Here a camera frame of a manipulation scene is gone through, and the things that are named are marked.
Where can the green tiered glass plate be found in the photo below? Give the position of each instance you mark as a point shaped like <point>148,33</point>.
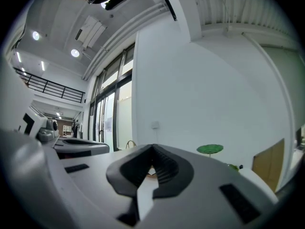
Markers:
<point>209,148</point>

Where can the white ceiling pipes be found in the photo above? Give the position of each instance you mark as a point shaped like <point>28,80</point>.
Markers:
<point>124,34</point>

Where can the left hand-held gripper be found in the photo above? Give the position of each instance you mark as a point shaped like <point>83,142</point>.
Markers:
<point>46,130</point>

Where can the black head camera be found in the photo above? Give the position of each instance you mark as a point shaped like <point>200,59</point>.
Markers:
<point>116,2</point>

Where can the black metal railing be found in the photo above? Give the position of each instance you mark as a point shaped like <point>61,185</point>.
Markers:
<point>50,87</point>

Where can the black ceiling track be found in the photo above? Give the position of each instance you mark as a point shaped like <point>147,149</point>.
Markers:
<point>168,1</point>

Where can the round ceiling light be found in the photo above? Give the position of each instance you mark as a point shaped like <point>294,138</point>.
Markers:
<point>35,35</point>
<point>75,53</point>

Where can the black-framed glass doors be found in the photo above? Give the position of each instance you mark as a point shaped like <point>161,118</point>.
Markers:
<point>115,99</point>

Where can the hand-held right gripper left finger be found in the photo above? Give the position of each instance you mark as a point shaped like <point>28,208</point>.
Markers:
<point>95,175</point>

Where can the flat cardboard sheet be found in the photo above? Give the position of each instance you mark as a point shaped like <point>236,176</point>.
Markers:
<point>269,168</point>

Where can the white ceiling air conditioner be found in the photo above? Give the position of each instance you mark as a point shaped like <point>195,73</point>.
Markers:
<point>91,31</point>

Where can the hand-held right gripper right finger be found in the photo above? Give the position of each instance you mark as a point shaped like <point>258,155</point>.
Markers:
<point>202,199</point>

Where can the white wall socket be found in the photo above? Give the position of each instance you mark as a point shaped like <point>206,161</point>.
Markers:
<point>155,125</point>

